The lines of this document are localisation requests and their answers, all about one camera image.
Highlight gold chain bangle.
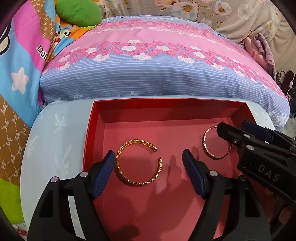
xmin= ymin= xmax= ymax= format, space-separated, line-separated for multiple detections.
xmin=114 ymin=139 xmax=163 ymax=187

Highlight green plush cushion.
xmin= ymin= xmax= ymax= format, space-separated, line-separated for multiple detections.
xmin=55 ymin=0 xmax=102 ymax=27

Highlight rose gold thin bangle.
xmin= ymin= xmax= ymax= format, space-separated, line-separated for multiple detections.
xmin=202 ymin=125 xmax=232 ymax=160

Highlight grey floral bedsheet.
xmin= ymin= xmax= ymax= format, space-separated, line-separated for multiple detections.
xmin=96 ymin=0 xmax=295 ymax=72

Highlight red cardboard box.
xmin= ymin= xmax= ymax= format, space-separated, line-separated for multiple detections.
xmin=83 ymin=97 xmax=273 ymax=240

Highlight pink blue floral pillow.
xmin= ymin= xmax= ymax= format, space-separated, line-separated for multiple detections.
xmin=40 ymin=16 xmax=290 ymax=130

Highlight pink purple folded cloth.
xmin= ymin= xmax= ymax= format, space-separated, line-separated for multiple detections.
xmin=243 ymin=33 xmax=276 ymax=80

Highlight colourful monkey cartoon blanket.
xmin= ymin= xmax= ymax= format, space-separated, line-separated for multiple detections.
xmin=1 ymin=1 xmax=87 ymax=240

